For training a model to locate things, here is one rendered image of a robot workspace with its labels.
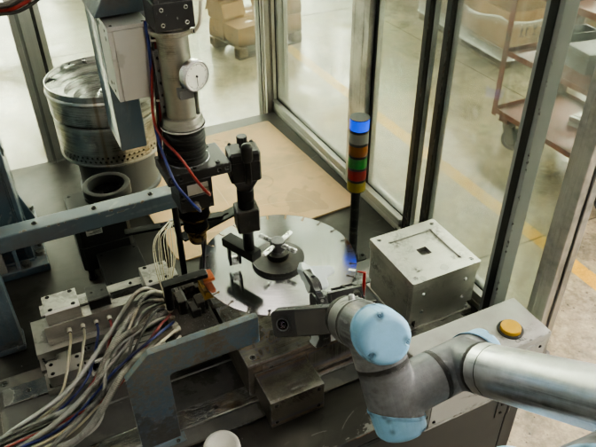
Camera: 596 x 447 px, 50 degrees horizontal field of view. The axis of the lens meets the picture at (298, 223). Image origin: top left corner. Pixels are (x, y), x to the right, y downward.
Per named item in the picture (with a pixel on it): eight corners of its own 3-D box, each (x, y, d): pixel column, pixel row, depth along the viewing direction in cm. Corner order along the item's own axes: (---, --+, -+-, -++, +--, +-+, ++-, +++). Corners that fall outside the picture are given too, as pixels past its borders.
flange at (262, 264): (285, 284, 127) (284, 275, 126) (240, 264, 132) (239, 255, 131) (314, 254, 135) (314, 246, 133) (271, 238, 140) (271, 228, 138)
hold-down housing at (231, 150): (258, 219, 124) (253, 126, 112) (264, 233, 121) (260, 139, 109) (231, 224, 123) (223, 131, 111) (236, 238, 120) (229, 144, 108)
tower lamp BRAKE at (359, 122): (363, 122, 145) (363, 110, 143) (372, 130, 142) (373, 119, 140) (345, 127, 143) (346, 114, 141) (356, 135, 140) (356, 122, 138)
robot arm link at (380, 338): (370, 381, 83) (352, 319, 82) (343, 362, 93) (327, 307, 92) (423, 360, 84) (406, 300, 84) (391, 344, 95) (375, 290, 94)
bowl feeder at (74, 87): (157, 151, 212) (141, 46, 190) (185, 197, 189) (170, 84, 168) (63, 173, 201) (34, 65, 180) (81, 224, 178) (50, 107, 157)
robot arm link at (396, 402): (459, 419, 89) (439, 346, 88) (395, 453, 85) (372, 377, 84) (427, 406, 96) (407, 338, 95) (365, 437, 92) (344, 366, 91)
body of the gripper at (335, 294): (357, 323, 111) (383, 335, 99) (310, 333, 109) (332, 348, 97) (349, 280, 111) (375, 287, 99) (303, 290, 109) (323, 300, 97)
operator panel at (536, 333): (500, 347, 140) (513, 296, 131) (536, 381, 132) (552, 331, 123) (393, 392, 130) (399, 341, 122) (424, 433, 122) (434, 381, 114)
